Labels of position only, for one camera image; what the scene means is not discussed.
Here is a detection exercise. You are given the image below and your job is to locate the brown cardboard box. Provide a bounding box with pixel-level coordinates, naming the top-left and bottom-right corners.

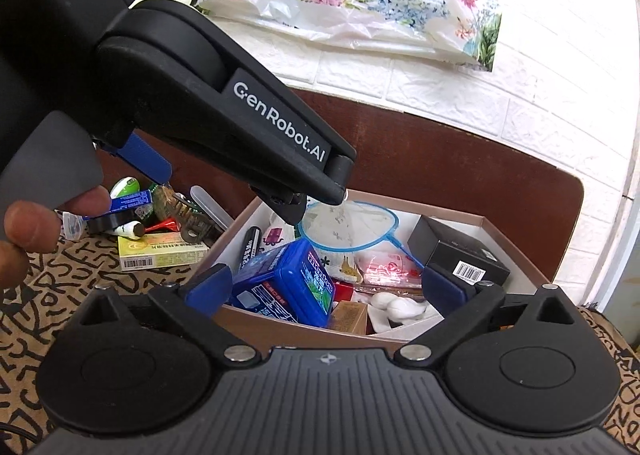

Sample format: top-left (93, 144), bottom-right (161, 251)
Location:
top-left (192, 188), bottom-right (551, 351)

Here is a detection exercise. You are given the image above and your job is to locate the printed brown blanket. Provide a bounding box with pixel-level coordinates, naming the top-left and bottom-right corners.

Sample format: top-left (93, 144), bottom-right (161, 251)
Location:
top-left (0, 230), bottom-right (640, 455)

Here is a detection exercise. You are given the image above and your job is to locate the green and white tube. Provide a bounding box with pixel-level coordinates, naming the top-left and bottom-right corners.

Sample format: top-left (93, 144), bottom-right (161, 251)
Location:
top-left (110, 176), bottom-right (141, 199)

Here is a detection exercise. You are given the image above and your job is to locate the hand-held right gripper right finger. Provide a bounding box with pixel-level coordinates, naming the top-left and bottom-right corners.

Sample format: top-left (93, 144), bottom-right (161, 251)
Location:
top-left (395, 262), bottom-right (576, 368)

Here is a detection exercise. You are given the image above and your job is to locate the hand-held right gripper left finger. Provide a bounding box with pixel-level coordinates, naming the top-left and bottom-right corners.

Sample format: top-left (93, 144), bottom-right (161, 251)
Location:
top-left (80, 262), bottom-right (261, 368)

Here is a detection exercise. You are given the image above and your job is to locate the white packet purple print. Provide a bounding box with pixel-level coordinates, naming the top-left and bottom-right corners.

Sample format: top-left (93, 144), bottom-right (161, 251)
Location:
top-left (262, 212), bottom-right (301, 256)

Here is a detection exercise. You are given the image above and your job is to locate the tan wooden block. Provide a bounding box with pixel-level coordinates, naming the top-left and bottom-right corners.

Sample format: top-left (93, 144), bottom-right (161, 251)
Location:
top-left (331, 300), bottom-right (370, 336)

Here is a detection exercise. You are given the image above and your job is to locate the blue cylindrical tube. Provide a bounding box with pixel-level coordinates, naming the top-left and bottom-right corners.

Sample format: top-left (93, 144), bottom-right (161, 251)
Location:
top-left (110, 190), bottom-right (156, 213)

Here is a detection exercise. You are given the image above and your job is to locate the small clear bottle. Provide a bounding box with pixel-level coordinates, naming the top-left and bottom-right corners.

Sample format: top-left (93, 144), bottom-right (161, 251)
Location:
top-left (60, 212), bottom-right (88, 241)

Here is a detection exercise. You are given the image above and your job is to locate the yellow carton box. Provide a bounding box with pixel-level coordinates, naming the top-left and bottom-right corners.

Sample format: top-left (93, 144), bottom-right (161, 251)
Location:
top-left (118, 232), bottom-right (211, 272)

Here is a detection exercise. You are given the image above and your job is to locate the person's left hand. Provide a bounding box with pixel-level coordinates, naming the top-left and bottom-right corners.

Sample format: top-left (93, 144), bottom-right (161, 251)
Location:
top-left (0, 185), bottom-right (111, 293)

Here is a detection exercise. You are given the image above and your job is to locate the pink packet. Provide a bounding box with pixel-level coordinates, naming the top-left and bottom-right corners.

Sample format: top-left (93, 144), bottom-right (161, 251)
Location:
top-left (357, 252), bottom-right (426, 286)

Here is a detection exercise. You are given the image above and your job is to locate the brown headboard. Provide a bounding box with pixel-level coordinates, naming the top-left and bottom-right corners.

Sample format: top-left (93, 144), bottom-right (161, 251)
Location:
top-left (95, 88), bottom-right (585, 286)

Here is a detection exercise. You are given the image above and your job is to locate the blue rimmed hand net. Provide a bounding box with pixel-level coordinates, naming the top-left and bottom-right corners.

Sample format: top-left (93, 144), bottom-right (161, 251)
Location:
top-left (297, 200), bottom-right (426, 271)

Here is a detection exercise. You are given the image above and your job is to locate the black marker pen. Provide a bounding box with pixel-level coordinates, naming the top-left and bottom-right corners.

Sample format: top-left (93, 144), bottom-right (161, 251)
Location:
top-left (239, 225), bottom-right (263, 268)

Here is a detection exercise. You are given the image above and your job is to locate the clear long plastic tube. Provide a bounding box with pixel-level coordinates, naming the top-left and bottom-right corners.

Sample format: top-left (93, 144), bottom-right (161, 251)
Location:
top-left (190, 185), bottom-right (236, 231)

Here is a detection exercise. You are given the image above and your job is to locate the black carton box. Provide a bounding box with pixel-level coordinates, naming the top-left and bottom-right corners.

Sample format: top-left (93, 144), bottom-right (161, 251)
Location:
top-left (407, 215), bottom-right (511, 286)

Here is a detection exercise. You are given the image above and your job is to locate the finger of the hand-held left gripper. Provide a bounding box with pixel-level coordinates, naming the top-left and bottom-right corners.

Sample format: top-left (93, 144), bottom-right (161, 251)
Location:
top-left (95, 130), bottom-right (173, 184)
top-left (127, 48), bottom-right (358, 226)

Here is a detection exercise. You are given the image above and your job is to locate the blue gum packet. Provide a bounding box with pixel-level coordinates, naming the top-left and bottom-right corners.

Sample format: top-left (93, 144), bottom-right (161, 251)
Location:
top-left (231, 239), bottom-right (336, 328)

